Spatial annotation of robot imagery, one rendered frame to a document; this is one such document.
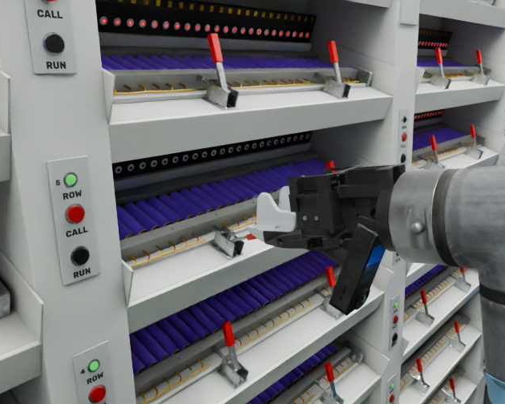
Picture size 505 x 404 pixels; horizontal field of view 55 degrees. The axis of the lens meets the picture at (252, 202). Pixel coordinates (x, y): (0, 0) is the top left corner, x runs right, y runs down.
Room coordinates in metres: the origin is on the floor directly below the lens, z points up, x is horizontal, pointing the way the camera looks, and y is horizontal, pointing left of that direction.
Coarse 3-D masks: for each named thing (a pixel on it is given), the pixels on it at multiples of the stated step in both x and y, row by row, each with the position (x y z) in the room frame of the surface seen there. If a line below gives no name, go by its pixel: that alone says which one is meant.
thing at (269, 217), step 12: (264, 192) 0.56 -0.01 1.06; (264, 204) 0.56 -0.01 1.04; (276, 204) 0.55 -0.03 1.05; (264, 216) 0.56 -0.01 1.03; (276, 216) 0.55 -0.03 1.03; (288, 216) 0.53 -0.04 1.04; (252, 228) 0.57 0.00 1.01; (264, 228) 0.55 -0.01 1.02; (276, 228) 0.54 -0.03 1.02; (288, 228) 0.53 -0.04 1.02; (264, 240) 0.55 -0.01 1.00
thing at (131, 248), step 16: (272, 192) 0.79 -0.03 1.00; (224, 208) 0.70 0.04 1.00; (240, 208) 0.71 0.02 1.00; (256, 208) 0.74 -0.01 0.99; (176, 224) 0.63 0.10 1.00; (192, 224) 0.64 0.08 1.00; (208, 224) 0.66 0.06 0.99; (224, 224) 0.68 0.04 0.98; (128, 240) 0.57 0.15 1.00; (144, 240) 0.58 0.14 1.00; (160, 240) 0.60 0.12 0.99; (176, 240) 0.62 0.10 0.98; (128, 256) 0.56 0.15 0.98; (160, 256) 0.58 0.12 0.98
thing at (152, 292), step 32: (224, 160) 0.84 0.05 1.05; (256, 160) 0.90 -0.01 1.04; (320, 160) 1.04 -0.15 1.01; (352, 160) 0.99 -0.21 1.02; (192, 256) 0.61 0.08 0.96; (256, 256) 0.65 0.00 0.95; (288, 256) 0.72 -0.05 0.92; (128, 288) 0.48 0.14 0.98; (160, 288) 0.53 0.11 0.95; (192, 288) 0.56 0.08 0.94; (224, 288) 0.62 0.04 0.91; (128, 320) 0.50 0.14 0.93
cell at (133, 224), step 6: (120, 210) 0.64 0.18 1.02; (120, 216) 0.63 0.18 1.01; (126, 216) 0.63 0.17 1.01; (132, 216) 0.64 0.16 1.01; (126, 222) 0.62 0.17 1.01; (132, 222) 0.62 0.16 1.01; (138, 222) 0.62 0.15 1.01; (132, 228) 0.61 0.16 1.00; (138, 228) 0.61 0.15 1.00; (144, 228) 0.61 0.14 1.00; (138, 234) 0.61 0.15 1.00
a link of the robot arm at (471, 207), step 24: (480, 168) 0.41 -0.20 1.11; (504, 168) 0.40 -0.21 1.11; (456, 192) 0.40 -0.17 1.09; (480, 192) 0.38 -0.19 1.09; (504, 192) 0.37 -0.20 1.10; (432, 216) 0.40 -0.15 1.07; (456, 216) 0.39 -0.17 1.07; (480, 216) 0.37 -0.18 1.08; (504, 216) 0.36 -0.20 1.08; (456, 240) 0.39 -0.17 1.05; (480, 240) 0.37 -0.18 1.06; (504, 240) 0.36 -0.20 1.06; (456, 264) 0.40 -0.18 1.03; (480, 264) 0.38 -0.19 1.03; (504, 264) 0.36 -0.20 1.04; (504, 288) 0.36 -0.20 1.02
